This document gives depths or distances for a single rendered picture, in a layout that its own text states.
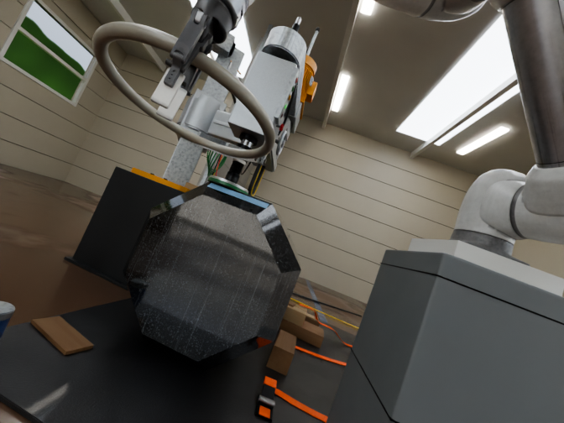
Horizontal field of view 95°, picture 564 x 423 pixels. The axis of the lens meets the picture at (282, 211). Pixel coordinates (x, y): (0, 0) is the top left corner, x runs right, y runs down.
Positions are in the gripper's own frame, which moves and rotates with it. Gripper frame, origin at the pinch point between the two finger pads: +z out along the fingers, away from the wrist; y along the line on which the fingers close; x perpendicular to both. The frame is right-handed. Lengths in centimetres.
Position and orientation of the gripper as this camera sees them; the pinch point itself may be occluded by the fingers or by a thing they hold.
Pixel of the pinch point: (169, 96)
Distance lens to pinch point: 56.4
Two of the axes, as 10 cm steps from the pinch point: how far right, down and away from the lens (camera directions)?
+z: -3.8, 9.1, -1.9
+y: -2.8, 0.8, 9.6
